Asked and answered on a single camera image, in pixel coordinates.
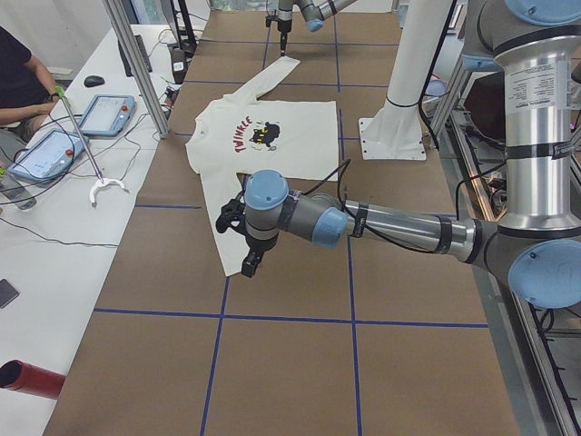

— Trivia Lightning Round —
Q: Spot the clear plastic bottle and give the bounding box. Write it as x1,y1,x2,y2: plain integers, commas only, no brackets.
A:
1,167,36,210

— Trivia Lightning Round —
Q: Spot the near blue teach pendant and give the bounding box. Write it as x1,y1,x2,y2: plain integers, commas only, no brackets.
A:
8,129,84,183

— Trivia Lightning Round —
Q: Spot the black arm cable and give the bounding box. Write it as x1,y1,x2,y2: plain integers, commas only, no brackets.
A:
306,157,437,253

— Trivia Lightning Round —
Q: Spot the black smartphone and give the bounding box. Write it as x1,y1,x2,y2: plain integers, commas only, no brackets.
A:
0,279,20,309

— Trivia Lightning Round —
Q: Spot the far blue teach pendant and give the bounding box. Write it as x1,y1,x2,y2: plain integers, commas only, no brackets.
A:
79,94,135,137

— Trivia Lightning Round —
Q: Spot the black computer mouse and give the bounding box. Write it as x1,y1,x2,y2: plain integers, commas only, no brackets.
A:
84,74,105,88

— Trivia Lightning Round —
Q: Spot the seated person in black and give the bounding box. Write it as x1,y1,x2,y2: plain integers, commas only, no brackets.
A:
1,27,60,143

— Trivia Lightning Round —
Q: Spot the black keyboard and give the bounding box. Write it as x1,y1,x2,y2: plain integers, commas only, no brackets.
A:
117,35,153,77

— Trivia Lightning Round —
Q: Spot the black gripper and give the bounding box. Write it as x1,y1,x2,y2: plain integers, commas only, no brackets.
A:
278,20,291,56
241,234,277,278

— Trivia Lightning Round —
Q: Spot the blue teach pendant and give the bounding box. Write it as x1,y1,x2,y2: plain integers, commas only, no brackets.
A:
79,94,135,137
8,129,84,183

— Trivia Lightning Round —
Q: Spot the aluminium frame post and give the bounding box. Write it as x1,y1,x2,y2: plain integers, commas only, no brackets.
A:
103,0,170,139

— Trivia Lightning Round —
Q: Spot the white reacher grabber tool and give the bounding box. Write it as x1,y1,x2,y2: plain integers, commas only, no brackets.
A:
55,84,129,208

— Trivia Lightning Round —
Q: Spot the white long-sleeve cat shirt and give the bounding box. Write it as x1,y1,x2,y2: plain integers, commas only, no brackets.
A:
185,55,340,278

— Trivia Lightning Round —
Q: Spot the black power adapter with label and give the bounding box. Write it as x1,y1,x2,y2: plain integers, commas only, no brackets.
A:
169,46,188,84

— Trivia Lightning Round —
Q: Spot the red cylinder tube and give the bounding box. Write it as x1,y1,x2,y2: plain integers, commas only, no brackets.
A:
1,360,65,400

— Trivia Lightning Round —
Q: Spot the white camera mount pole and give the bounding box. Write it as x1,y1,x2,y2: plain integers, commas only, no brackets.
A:
359,0,456,161

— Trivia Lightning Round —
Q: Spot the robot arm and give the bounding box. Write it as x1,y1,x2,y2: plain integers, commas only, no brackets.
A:
239,1,580,309
268,0,356,56

